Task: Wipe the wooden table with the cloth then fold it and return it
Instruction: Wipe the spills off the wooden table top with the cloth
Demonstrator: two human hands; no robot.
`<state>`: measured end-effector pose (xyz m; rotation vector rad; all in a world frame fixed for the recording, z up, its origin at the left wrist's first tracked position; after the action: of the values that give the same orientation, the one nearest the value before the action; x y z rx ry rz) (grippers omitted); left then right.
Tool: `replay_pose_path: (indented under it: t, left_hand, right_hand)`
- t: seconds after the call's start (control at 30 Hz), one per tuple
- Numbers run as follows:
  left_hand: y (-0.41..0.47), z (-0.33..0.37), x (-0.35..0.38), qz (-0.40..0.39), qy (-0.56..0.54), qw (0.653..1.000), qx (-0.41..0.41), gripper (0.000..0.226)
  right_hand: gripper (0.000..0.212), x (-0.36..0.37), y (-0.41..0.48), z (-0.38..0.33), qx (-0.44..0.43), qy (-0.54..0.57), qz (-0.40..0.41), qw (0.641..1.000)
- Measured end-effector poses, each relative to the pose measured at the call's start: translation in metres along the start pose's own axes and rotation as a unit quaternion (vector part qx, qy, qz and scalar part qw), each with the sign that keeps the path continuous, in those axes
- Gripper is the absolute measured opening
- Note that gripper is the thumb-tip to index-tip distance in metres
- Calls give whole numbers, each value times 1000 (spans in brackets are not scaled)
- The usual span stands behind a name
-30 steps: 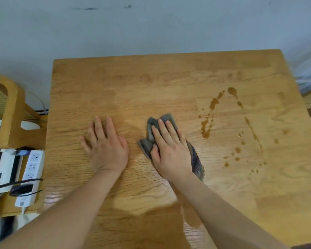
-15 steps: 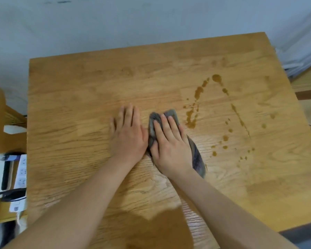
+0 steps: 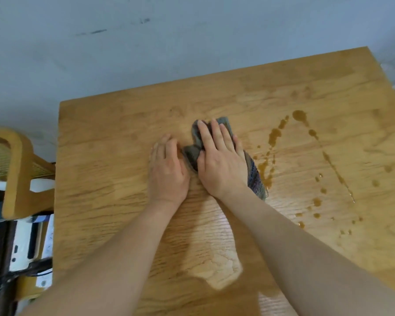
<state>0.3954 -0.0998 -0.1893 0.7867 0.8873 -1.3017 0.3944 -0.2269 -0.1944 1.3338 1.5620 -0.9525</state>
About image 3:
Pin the wooden table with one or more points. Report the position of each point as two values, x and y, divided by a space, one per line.
316 95

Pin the dark brown tray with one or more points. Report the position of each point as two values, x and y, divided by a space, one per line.
0 259

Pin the person's right forearm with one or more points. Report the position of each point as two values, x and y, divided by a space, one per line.
309 266

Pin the person's left forearm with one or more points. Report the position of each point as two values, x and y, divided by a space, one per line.
108 263

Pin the white power strip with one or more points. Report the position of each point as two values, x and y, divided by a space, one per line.
47 246

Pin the wooden rattan chair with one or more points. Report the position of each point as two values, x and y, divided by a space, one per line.
16 180

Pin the grey striped cleaning cloth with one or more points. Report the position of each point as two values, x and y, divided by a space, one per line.
256 180

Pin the white water pump dispenser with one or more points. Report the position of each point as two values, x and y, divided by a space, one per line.
23 243

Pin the person's left hand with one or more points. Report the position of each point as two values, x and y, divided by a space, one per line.
168 180

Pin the person's right hand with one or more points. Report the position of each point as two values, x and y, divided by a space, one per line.
222 167

